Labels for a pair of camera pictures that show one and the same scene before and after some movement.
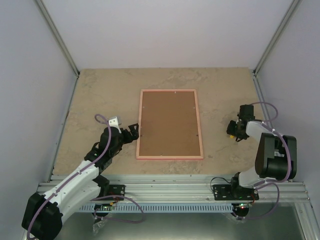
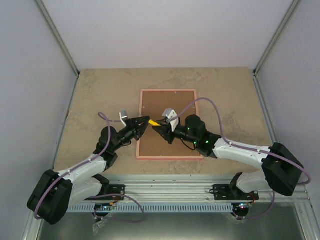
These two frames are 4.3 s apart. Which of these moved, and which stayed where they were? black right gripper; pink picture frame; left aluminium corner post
Moved: black right gripper
Stayed: left aluminium corner post; pink picture frame
